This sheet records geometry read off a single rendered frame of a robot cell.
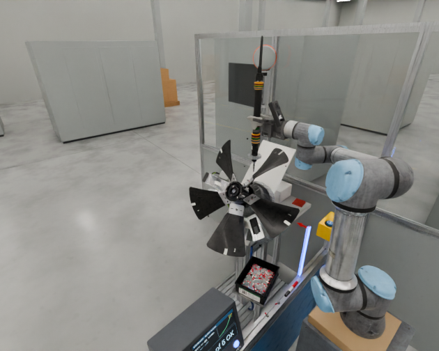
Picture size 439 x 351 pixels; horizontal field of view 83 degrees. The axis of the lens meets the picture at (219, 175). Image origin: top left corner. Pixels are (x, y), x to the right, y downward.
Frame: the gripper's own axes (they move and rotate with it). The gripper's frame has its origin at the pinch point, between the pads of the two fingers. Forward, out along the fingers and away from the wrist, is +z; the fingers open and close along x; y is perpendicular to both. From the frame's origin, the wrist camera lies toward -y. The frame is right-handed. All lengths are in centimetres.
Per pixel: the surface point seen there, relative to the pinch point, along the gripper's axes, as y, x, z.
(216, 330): 44, -67, -43
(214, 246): 70, -25, 2
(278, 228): 51, -7, -26
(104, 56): -9, 148, 537
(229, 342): 51, -63, -45
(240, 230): 64, -10, -4
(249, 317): 158, 4, -5
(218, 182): 53, 8, 33
